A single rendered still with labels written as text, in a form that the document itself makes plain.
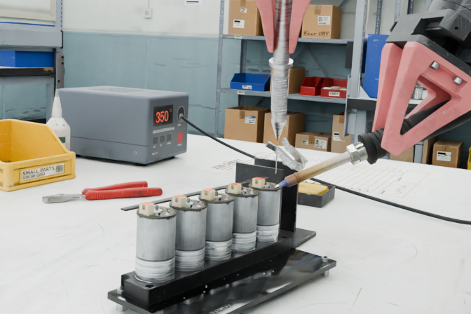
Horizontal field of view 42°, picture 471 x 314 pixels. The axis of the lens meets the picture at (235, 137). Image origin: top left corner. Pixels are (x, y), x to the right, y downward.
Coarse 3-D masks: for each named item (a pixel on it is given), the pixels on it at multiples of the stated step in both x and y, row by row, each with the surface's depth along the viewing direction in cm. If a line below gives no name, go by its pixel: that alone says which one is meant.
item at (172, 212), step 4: (160, 208) 38; (164, 208) 38; (168, 208) 38; (172, 208) 38; (136, 212) 37; (156, 212) 37; (160, 212) 37; (164, 212) 37; (168, 212) 37; (172, 212) 37; (176, 212) 37; (140, 216) 37; (144, 216) 36; (148, 216) 36; (152, 216) 36; (156, 216) 36; (160, 216) 36; (164, 216) 37; (168, 216) 37; (172, 216) 37
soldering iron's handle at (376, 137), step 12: (432, 108) 46; (408, 120) 45; (420, 120) 45; (456, 120) 45; (468, 120) 46; (372, 132) 46; (432, 132) 45; (372, 144) 45; (372, 156) 45; (384, 156) 46
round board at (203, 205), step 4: (192, 200) 40; (196, 200) 40; (200, 200) 41; (196, 204) 40; (200, 204) 40; (204, 204) 40; (176, 208) 39; (180, 208) 38; (184, 208) 38; (188, 208) 39; (192, 208) 39; (196, 208) 39; (200, 208) 39; (204, 208) 39
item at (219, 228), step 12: (216, 204) 41; (228, 204) 41; (216, 216) 41; (228, 216) 41; (216, 228) 41; (228, 228) 41; (216, 240) 41; (228, 240) 42; (216, 252) 41; (228, 252) 42
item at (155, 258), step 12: (144, 228) 37; (156, 228) 36; (168, 228) 37; (144, 240) 37; (156, 240) 37; (168, 240) 37; (144, 252) 37; (156, 252) 37; (168, 252) 37; (144, 264) 37; (156, 264) 37; (168, 264) 37; (144, 276) 37; (156, 276) 37; (168, 276) 37
